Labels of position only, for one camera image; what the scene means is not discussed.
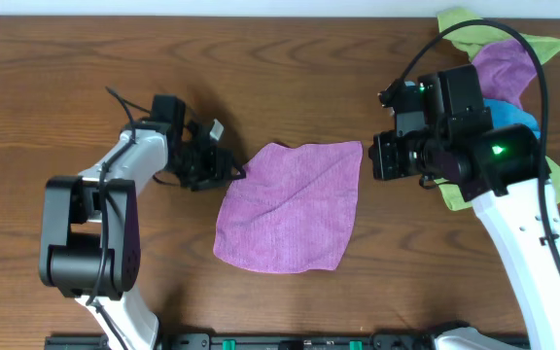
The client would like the green cloth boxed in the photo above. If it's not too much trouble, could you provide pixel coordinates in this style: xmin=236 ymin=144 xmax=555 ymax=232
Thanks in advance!
xmin=437 ymin=7 xmax=560 ymax=64
xmin=436 ymin=157 xmax=560 ymax=211

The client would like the purple microfiber cloth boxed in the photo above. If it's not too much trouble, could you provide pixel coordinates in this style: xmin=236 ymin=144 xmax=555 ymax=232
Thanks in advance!
xmin=213 ymin=141 xmax=363 ymax=274

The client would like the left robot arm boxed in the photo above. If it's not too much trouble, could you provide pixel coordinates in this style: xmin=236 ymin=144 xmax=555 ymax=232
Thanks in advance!
xmin=38 ymin=94 xmax=246 ymax=349

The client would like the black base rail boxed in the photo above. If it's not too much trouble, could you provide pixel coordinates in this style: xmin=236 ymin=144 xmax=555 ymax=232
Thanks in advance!
xmin=43 ymin=333 xmax=436 ymax=350

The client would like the blue cloth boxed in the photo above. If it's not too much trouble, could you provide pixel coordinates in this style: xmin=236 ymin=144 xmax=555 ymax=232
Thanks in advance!
xmin=483 ymin=98 xmax=541 ymax=139

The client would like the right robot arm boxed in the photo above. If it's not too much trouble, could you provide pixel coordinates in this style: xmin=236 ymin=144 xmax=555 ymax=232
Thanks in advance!
xmin=368 ymin=65 xmax=560 ymax=349

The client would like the green cloth top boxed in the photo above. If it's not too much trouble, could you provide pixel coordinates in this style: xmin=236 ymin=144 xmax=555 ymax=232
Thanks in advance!
xmin=437 ymin=7 xmax=560 ymax=64

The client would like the purple cloth in pile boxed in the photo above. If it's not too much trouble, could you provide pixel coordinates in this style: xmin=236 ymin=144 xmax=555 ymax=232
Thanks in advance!
xmin=472 ymin=39 xmax=537 ymax=109

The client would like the green cloth lower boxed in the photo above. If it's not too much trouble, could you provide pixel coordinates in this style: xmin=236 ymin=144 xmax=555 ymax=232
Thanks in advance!
xmin=436 ymin=157 xmax=560 ymax=211

